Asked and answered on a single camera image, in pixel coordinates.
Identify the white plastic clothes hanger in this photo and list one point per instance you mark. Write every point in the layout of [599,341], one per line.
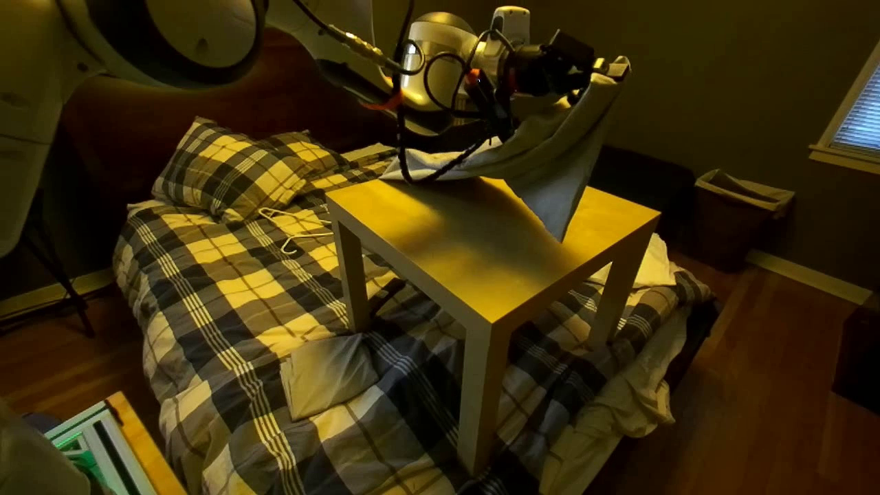
[291,246]

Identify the dark low furniture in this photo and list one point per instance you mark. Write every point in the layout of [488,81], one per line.
[642,182]

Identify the pale robot base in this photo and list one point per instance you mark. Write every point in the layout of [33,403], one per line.
[22,462]

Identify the plaid bed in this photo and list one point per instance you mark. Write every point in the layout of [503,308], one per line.
[210,283]

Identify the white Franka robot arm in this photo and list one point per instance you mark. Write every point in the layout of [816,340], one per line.
[181,28]

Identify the light wooden board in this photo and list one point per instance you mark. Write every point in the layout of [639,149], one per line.
[147,444]

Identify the black tripod stand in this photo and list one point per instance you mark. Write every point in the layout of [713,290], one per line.
[44,266]

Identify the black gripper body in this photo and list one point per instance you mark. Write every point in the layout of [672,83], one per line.
[551,62]

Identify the grey cloth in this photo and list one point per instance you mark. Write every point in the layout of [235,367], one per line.
[559,175]

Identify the window with white frame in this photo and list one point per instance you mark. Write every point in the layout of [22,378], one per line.
[856,120]

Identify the dark wooden headboard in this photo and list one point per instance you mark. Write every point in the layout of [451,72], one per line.
[119,139]

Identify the plaid pillow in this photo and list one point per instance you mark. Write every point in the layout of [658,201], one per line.
[221,169]

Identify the white bed sheet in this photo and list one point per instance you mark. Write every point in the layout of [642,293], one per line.
[633,403]

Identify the small light wooden table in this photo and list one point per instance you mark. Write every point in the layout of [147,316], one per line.
[457,261]

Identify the woven basket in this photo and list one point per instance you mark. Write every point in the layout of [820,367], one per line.
[738,220]

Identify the colourful striped box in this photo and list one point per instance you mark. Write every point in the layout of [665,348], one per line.
[96,448]

